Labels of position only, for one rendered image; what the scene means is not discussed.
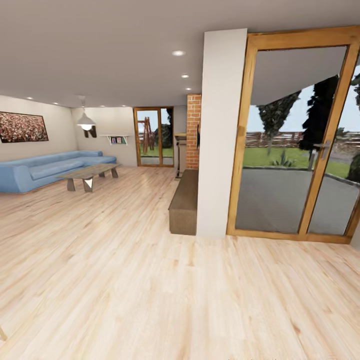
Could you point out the cabinet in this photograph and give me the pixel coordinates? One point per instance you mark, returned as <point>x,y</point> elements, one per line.
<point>183,209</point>

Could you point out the decorative sign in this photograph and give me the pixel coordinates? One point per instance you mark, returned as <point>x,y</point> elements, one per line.
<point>92,132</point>

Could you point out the coffee table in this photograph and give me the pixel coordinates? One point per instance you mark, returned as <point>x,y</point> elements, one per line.
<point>87,175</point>

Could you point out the room light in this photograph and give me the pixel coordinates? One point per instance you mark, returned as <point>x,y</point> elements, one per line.
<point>84,120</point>

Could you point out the sofa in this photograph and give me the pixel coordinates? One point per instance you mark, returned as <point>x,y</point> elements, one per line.
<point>20,176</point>

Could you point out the wood fireplace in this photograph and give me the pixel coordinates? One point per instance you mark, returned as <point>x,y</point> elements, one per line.
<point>181,143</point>

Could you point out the door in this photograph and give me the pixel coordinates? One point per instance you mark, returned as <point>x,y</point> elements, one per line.
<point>154,134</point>
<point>296,172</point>

